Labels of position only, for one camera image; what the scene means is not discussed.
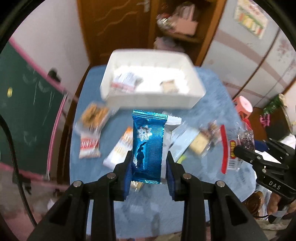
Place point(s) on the yellow snack packet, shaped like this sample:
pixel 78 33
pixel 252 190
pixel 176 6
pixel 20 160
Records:
pixel 136 185

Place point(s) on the black chalkboard clamp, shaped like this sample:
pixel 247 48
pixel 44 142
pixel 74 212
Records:
pixel 54 74

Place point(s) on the red and white snack packet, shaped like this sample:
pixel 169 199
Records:
pixel 126 82

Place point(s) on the small red white snack packet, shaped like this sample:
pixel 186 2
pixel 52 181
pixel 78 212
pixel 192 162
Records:
pixel 89 146

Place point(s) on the person's right hand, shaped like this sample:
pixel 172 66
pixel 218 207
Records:
pixel 274 204

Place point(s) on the yellow round magnet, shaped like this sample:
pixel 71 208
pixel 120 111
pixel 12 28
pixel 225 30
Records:
pixel 9 92

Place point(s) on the clear red-edged snack bag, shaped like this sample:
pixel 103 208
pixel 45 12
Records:
pixel 231 150

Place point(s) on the cluster of small jars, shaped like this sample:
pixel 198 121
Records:
pixel 166 22

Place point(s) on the clear cookie packet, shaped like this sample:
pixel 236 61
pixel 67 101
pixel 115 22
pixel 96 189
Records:
pixel 92 115

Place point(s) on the blue foil snack packet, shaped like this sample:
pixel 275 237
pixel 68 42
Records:
pixel 148 143

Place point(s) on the clear brown snack packet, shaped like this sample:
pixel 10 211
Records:
pixel 211 132

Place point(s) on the colourful wall poster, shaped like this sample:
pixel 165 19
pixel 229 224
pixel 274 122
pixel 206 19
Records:
pixel 251 18

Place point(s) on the pink storage box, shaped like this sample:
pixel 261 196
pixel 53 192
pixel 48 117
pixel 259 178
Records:
pixel 187 26

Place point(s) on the green bag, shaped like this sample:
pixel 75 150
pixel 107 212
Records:
pixel 275 104

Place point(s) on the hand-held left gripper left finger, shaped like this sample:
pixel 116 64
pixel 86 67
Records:
pixel 128 185

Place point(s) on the clear cracker packet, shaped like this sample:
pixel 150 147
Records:
pixel 198 143
pixel 168 86

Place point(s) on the white plastic bin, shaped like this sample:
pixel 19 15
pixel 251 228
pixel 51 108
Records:
pixel 148 102

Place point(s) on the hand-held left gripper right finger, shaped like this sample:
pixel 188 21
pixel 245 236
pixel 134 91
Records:
pixel 170 183

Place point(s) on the green chalkboard with pink frame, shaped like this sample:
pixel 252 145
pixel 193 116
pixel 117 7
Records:
pixel 25 120

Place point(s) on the pink folded cloth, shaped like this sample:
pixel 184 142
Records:
pixel 167 44

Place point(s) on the wooden shelf cabinet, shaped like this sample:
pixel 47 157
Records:
pixel 205 27

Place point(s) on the pink plastic stool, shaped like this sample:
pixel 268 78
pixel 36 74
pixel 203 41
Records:
pixel 243 106

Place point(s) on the pale wardrobe with pink stripes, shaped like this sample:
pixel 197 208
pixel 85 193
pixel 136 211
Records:
pixel 254 60

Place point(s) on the orange and white bar packet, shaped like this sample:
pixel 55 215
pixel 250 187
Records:
pixel 120 148

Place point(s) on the wooden door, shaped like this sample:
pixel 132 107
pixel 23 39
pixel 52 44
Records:
pixel 115 30

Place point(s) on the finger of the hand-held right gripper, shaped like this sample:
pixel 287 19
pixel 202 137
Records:
pixel 279 146
pixel 252 157

